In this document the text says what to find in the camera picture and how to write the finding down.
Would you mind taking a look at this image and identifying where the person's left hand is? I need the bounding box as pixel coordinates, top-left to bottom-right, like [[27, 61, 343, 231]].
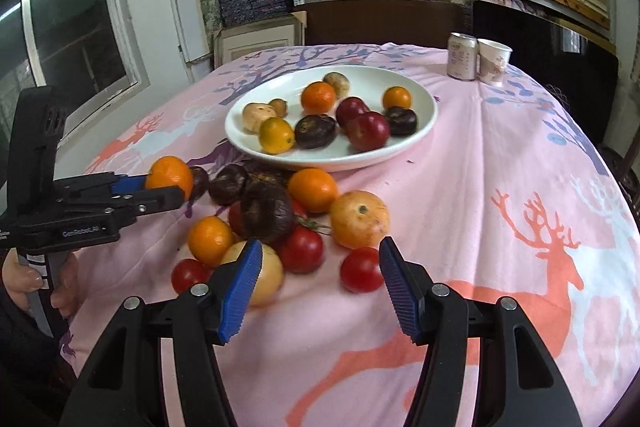
[[1, 251, 81, 323]]

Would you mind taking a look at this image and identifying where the pale drink can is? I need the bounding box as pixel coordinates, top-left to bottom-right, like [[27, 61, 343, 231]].
[[446, 32, 480, 81]]

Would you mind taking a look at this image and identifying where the white framed window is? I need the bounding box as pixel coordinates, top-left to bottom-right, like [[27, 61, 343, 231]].
[[0, 0, 151, 168]]

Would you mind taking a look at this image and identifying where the dark brown wooden board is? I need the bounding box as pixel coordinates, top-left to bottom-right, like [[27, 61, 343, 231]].
[[292, 0, 473, 50]]

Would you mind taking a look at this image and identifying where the person's left forearm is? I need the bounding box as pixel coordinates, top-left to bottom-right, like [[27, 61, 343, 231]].
[[0, 292, 81, 427]]

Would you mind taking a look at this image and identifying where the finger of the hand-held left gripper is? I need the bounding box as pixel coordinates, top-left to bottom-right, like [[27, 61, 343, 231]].
[[75, 186, 186, 220], [54, 172, 151, 200]]

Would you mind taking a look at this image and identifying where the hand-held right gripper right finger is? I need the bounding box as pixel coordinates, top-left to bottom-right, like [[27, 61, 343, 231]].
[[378, 237, 584, 427]]

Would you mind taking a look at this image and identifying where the pink deer-print tablecloth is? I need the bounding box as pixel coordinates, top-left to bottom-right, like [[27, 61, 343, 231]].
[[60, 43, 640, 427]]

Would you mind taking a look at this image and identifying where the orange mandarin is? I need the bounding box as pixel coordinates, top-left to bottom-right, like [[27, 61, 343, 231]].
[[145, 155, 194, 201], [187, 216, 235, 268], [300, 81, 337, 114], [287, 168, 340, 214]]

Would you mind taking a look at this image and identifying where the black glossy panel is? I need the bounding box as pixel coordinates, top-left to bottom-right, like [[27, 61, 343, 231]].
[[470, 0, 621, 148]]

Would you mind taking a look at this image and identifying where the printed paper cup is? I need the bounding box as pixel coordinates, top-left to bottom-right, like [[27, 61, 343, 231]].
[[477, 38, 514, 88]]

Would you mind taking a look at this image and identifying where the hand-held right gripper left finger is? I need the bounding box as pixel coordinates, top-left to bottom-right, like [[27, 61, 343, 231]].
[[72, 238, 264, 427]]

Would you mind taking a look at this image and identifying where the pale wooden picture frame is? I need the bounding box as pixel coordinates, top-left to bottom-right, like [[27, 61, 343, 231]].
[[212, 12, 307, 70]]

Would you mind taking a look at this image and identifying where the small yellow-orange citrus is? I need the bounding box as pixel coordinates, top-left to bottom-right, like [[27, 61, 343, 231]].
[[258, 117, 296, 155], [382, 86, 412, 110]]

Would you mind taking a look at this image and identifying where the dark wooden chair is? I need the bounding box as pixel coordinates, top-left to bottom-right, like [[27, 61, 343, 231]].
[[597, 144, 640, 223]]

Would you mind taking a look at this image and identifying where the white round plate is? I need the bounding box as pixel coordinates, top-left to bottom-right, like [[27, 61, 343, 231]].
[[224, 66, 439, 172]]

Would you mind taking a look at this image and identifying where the white leaning board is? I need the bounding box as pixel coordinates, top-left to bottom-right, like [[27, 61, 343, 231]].
[[166, 0, 213, 82]]

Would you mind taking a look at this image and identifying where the yellow passion fruit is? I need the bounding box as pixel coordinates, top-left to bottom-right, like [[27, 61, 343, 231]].
[[220, 241, 285, 308], [329, 190, 391, 250], [322, 72, 351, 99], [242, 102, 277, 132]]

